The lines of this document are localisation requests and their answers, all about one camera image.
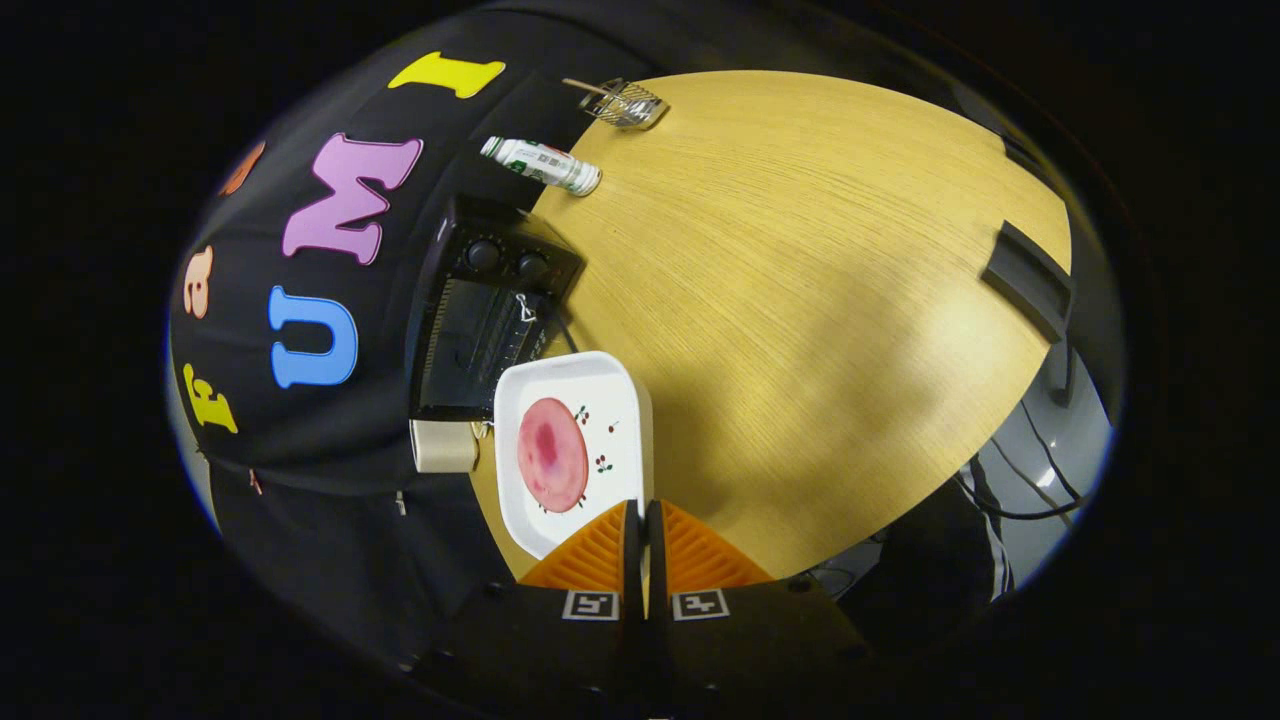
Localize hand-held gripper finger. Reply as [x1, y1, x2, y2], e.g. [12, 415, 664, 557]
[645, 500, 881, 706]
[405, 500, 646, 701]

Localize pink ham slice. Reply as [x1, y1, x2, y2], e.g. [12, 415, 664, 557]
[517, 398, 590, 514]

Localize white square plate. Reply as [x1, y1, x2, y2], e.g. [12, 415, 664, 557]
[494, 351, 654, 561]

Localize black toaster oven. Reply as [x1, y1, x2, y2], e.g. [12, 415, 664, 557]
[405, 193, 586, 421]

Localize white bread toaster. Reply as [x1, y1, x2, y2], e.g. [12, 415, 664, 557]
[410, 420, 481, 474]

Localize black backdrop cloth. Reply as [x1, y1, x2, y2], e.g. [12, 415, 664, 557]
[165, 0, 621, 661]

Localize white green label bottle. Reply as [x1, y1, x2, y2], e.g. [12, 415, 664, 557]
[480, 136, 603, 197]

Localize black chair armrest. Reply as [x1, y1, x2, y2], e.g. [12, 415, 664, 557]
[980, 220, 1076, 406]

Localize black cable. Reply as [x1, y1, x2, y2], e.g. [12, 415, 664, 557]
[950, 400, 1091, 523]

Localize metal wire holder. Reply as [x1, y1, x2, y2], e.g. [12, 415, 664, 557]
[580, 78, 669, 131]

